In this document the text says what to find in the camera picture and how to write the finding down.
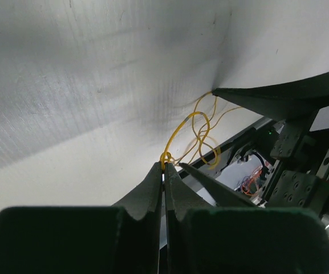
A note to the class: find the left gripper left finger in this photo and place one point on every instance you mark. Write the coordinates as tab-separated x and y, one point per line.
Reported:
121	238

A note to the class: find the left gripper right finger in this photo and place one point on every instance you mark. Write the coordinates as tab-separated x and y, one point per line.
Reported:
207	239

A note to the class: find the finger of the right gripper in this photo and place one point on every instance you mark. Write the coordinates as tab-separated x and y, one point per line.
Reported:
281	101
223	195

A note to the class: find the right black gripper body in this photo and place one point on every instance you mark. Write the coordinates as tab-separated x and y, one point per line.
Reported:
300	177

